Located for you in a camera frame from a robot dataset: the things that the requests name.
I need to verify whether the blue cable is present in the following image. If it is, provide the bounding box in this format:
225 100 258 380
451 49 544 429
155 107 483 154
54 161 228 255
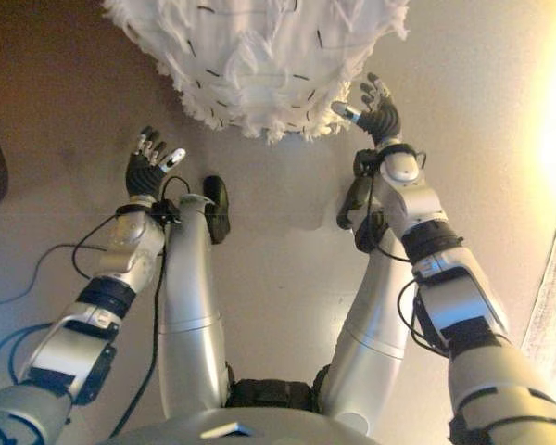
0 242 76 398

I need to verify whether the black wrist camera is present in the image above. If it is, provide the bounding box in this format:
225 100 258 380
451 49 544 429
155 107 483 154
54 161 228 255
149 198 183 227
353 147 382 178

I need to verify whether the silver robot leg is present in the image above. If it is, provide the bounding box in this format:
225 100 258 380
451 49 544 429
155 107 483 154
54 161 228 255
322 210 419 437
158 194 229 421

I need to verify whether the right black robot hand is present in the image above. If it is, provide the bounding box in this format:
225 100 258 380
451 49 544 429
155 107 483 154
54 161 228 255
330 70 404 146

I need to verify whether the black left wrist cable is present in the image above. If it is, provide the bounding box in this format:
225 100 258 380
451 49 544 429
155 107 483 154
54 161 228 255
70 174 192 280

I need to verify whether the silver robot torso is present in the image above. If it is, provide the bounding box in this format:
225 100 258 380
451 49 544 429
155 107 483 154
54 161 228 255
96 406 368 445

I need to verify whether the left black robot foot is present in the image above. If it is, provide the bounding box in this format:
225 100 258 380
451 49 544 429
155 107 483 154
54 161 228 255
202 174 232 246

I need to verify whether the long black tether cable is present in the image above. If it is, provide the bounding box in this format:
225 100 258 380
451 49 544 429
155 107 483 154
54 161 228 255
108 249 169 439

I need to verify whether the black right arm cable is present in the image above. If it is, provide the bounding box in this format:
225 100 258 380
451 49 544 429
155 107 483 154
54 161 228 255
396 276 451 359

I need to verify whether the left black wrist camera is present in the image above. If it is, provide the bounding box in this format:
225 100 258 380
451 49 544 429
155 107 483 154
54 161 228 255
149 198 183 227

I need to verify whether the black robot pelvis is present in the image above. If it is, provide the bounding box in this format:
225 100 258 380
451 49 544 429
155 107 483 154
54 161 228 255
225 364 331 414

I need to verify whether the right silver robot leg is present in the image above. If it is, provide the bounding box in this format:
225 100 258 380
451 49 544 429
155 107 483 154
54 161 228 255
322 210 419 437

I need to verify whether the grey patterned rug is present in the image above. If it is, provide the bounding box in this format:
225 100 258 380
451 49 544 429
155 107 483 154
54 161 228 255
520 159 556 382

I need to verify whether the left silver robot leg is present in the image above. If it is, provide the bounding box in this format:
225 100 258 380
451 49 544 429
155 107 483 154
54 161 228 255
158 194 229 421

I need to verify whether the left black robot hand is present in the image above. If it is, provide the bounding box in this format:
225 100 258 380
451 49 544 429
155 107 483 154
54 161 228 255
123 124 188 200

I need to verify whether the white fringed cushion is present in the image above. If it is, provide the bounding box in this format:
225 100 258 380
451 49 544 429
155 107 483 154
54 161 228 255
102 0 411 146

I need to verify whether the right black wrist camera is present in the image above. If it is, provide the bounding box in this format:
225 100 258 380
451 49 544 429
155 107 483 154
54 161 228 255
353 147 382 178

